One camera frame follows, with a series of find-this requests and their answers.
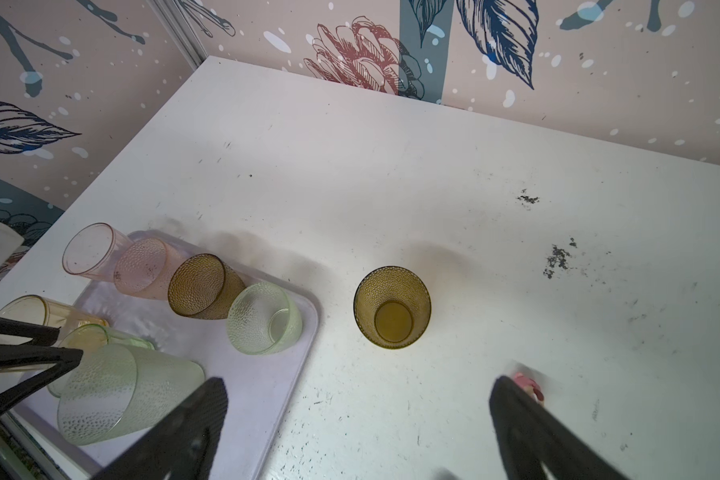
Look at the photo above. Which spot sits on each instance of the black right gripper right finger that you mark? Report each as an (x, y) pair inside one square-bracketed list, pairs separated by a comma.
[(533, 443)]

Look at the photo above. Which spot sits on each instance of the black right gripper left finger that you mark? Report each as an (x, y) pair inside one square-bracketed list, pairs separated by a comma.
[(182, 445)]

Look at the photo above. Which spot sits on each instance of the yellow glass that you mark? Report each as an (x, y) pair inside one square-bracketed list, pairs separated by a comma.
[(34, 309)]

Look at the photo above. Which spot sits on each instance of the small green glass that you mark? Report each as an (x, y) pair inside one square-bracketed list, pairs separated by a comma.
[(91, 337)]

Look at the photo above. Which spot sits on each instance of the pale green frosted glass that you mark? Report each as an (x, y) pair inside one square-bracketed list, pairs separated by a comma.
[(121, 389)]

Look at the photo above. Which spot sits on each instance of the lilac plastic tray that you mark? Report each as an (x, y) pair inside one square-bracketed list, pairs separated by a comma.
[(259, 387)]

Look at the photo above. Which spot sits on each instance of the pink glass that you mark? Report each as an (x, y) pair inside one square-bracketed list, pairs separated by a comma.
[(94, 251), (146, 268)]

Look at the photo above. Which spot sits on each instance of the pale green short glass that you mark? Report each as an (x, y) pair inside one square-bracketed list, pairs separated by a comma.
[(263, 320)]

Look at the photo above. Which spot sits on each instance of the olive amber glass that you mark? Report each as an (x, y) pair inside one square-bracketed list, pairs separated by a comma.
[(204, 287)]

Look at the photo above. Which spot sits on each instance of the brown tall glass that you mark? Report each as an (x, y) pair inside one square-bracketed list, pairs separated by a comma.
[(392, 307)]

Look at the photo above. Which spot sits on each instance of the small pink toy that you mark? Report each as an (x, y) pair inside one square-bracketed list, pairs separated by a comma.
[(529, 386)]

